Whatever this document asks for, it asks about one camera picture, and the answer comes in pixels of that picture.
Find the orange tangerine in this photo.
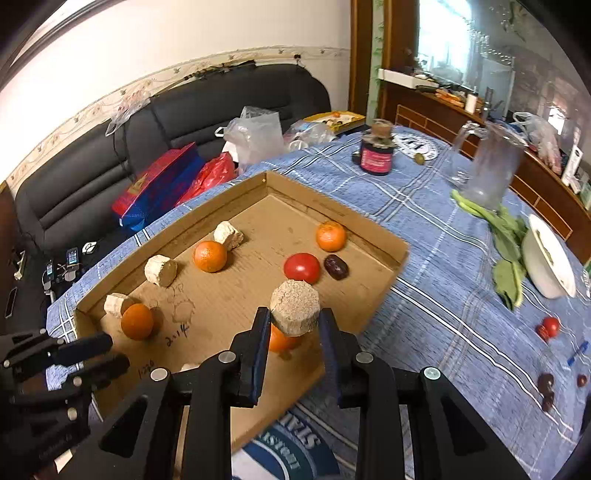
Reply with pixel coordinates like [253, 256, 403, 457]
[192, 240, 228, 273]
[121, 303, 154, 341]
[315, 221, 348, 253]
[269, 325, 301, 353]

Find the pale cork chunk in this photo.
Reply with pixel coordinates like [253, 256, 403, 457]
[270, 280, 321, 337]

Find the beige cork piece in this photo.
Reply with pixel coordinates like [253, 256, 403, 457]
[103, 292, 135, 319]

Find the beige cork cylinder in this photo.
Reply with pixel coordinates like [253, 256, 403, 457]
[144, 255, 177, 288]

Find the beige cork block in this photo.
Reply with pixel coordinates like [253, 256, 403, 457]
[213, 221, 245, 251]

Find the phone on holder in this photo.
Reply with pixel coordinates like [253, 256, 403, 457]
[41, 241, 98, 301]

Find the brown cardboard tray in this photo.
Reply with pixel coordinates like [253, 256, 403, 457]
[73, 170, 411, 455]

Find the black leather sofa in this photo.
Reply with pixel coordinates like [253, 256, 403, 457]
[1, 61, 332, 334]

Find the blue plaid tablecloth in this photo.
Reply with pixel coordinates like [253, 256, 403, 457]
[47, 134, 590, 479]

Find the red plastic bag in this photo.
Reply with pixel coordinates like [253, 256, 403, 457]
[176, 152, 238, 206]

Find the red blue gift bag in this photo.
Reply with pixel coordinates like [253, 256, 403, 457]
[112, 142, 205, 232]

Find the dark purple plum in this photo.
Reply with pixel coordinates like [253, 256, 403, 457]
[537, 372, 554, 396]

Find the wrinkled red date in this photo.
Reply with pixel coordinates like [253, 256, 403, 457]
[541, 391, 555, 412]

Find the small red tomato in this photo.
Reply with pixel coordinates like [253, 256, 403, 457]
[535, 316, 561, 342]

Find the green leafy vegetable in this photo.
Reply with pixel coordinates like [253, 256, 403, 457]
[451, 189, 529, 310]

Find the blue pen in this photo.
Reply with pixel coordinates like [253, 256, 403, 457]
[567, 341, 589, 367]

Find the white bowl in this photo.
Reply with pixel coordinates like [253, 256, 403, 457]
[521, 214, 576, 299]

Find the clear plastic bag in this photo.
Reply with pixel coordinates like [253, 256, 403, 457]
[214, 106, 286, 174]

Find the small red date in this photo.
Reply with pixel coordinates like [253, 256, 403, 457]
[577, 374, 588, 388]

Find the dark jar with pink label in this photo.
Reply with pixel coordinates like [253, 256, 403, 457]
[352, 119, 397, 176]

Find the clear glass pitcher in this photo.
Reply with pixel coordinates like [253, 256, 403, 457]
[444, 121, 527, 210]

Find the yellow snack box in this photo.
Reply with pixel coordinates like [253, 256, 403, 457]
[304, 111, 366, 135]

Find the wooden counter cabinet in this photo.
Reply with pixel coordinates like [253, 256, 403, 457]
[378, 68, 591, 264]

